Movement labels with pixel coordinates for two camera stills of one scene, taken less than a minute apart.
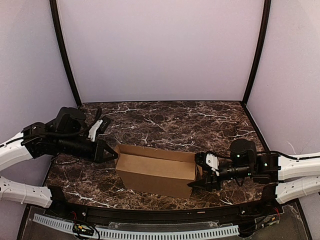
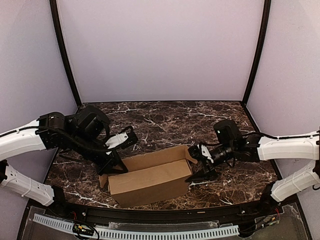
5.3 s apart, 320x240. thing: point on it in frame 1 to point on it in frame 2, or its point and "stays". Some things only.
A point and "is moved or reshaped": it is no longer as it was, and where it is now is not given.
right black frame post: [259, 51] stays
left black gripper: [96, 150] to [110, 161]
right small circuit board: [266, 221] stays
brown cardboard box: [157, 171] is moved or reshaped
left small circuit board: [83, 229] stays
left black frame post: [59, 34] stays
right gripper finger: [202, 183] to [203, 175]
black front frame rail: [165, 216] stays
